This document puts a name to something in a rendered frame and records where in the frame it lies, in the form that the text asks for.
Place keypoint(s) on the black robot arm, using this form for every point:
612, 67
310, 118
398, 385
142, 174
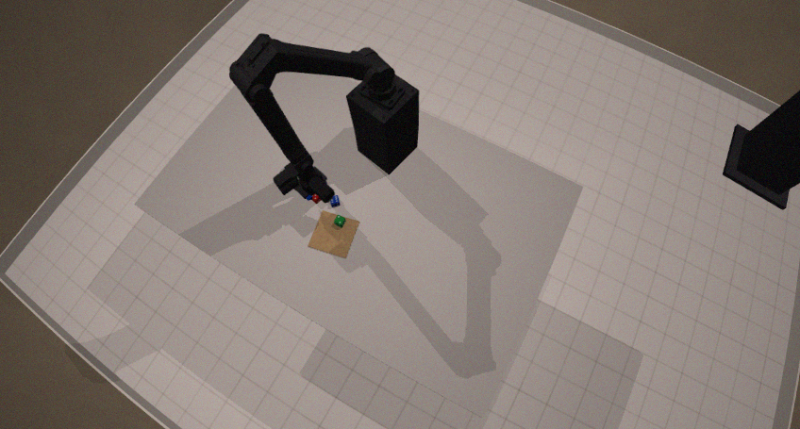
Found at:
254, 72

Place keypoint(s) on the tan flat mat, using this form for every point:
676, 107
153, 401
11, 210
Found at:
330, 238

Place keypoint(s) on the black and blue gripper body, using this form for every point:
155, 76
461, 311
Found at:
302, 192

